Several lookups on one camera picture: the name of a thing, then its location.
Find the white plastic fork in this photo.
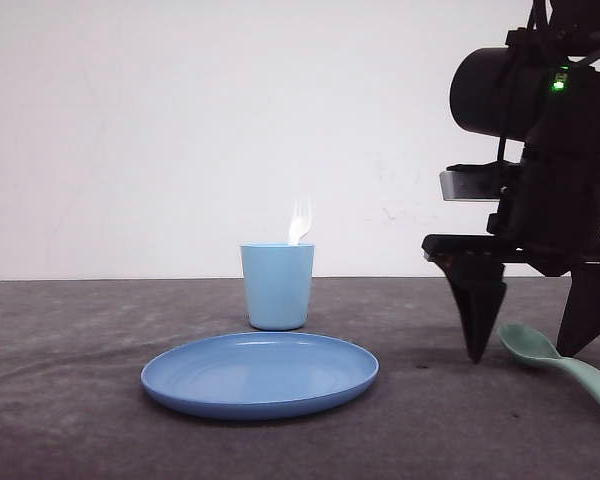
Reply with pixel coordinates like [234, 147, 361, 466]
[287, 199, 312, 246]

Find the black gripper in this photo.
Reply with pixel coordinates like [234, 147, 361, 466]
[422, 146, 600, 363]

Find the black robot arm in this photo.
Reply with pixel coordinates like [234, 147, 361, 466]
[422, 1, 600, 362]

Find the mint green plastic spoon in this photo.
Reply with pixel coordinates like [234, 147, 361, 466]
[497, 324, 600, 406]

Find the blue plastic plate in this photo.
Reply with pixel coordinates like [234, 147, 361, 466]
[140, 332, 379, 421]

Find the light blue plastic cup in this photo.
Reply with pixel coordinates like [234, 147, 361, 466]
[240, 243, 315, 331]

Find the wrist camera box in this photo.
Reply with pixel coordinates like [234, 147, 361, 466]
[439, 161, 521, 201]

